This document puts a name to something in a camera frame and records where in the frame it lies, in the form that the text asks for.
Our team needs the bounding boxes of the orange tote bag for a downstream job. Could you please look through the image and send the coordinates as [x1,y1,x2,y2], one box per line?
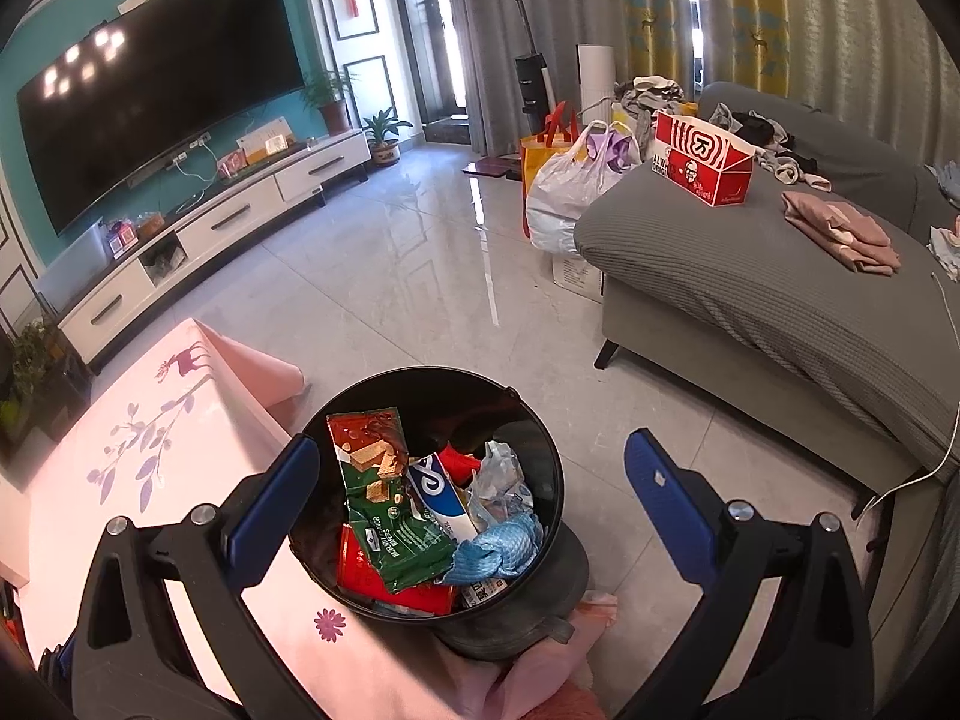
[520,101,582,241]

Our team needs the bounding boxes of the white cable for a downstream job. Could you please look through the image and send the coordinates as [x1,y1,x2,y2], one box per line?
[855,270,960,520]

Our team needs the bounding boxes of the grey white clothes pile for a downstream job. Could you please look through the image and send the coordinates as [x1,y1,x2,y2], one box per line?
[613,75,700,137]

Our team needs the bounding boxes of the white cylinder appliance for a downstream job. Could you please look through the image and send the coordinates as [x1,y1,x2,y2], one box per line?
[576,43,617,125]

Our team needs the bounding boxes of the pink tablecloth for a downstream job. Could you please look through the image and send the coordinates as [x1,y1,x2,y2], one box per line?
[15,317,466,720]

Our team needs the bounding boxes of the red white cardboard box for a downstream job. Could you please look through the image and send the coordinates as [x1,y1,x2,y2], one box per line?
[651,109,755,207]

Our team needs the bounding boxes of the tall potted plant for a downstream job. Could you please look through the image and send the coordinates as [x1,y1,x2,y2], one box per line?
[301,67,359,137]

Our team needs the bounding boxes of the blue cloth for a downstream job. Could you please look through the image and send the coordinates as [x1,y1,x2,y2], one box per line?
[442,512,546,587]

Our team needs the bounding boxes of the red snack wrapper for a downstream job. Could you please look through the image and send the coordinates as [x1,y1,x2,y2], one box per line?
[335,523,460,617]

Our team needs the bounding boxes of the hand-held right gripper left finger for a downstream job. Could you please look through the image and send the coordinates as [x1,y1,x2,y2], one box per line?
[71,433,322,720]

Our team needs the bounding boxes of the white blue medicine box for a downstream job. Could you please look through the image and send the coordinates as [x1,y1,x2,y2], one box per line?
[405,452,481,545]

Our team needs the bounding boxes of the white yellow desk calendar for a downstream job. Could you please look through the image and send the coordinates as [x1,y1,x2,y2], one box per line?
[236,116,293,162]

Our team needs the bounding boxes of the low potted plant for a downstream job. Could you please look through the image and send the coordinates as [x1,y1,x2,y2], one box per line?
[360,109,415,167]

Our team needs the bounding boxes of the green wafer wrapper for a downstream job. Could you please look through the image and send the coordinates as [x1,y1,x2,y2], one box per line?
[326,406,456,595]

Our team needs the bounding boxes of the grey sofa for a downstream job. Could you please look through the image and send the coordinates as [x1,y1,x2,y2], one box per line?
[574,81,960,496]

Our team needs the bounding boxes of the pink fleece clothing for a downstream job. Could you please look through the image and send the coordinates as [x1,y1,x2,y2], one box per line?
[435,591,623,720]

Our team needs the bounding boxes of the grey curtain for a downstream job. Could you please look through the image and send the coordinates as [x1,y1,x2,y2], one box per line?
[780,0,960,173]
[431,0,631,143]

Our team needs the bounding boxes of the upright vacuum cleaner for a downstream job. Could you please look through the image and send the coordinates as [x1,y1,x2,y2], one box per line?
[493,0,561,137]

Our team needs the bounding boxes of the black television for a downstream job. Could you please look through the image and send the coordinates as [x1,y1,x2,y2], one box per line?
[16,0,305,237]

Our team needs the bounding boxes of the dark red floor mat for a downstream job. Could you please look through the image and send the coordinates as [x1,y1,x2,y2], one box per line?
[463,156,524,182]

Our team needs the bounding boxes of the black trash bin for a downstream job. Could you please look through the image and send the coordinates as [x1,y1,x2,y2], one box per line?
[287,366,593,662]

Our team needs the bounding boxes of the bushy potted plant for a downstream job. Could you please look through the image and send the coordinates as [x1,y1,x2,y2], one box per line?
[0,317,80,458]

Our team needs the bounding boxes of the large white plastic bag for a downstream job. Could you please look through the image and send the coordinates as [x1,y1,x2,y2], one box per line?
[525,120,644,254]

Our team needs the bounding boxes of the pink folded clothes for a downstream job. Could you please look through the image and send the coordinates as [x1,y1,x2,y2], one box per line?
[780,191,902,276]

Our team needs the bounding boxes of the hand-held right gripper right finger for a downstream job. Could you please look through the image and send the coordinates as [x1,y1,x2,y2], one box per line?
[622,426,875,720]

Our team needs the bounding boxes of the white television cabinet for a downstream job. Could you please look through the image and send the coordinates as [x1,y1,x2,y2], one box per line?
[56,127,374,376]

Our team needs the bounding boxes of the clear plastic storage box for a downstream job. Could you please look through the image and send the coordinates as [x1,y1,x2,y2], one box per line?
[36,225,106,308]

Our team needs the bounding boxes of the light blue clothes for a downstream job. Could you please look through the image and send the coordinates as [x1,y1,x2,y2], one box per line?
[926,163,960,275]

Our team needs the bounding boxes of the yellow printed curtain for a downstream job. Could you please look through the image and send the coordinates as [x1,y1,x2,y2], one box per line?
[616,0,796,102]

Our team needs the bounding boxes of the clear plastic wrapper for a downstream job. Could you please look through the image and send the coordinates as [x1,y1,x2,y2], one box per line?
[465,440,535,535]

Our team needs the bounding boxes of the black white clothes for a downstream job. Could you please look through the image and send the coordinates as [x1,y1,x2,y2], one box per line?
[709,101,833,192]

